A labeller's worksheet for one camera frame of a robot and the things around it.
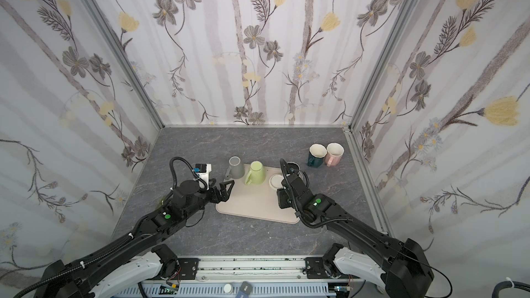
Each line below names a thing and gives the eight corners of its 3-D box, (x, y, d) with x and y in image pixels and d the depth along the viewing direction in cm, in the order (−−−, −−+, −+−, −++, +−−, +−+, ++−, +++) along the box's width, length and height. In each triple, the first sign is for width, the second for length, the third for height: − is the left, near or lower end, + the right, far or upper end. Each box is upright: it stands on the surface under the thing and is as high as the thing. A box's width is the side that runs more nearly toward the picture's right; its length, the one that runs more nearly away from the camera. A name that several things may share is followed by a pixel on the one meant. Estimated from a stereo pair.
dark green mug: (307, 171, 103) (311, 158, 95) (305, 156, 109) (308, 143, 101) (323, 171, 103) (328, 158, 95) (320, 156, 110) (325, 143, 101)
